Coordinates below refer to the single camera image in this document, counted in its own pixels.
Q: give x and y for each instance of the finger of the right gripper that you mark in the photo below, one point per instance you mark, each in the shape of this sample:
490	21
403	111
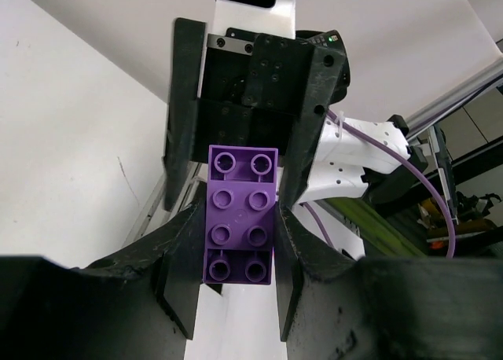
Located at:
187	51
322	78

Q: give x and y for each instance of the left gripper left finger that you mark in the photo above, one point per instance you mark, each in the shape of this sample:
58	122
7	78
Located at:
137	303

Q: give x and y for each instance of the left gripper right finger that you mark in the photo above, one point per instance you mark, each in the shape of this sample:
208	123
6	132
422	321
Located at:
333	307

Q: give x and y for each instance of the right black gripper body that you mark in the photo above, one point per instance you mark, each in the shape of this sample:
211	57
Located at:
253	87

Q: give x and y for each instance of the purple studded lego piece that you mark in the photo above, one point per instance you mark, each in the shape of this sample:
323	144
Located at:
239	227

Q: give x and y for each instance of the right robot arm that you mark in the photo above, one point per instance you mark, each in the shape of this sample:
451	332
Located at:
353	158

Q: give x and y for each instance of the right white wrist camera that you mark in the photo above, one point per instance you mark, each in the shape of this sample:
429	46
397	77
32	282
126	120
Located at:
274	17

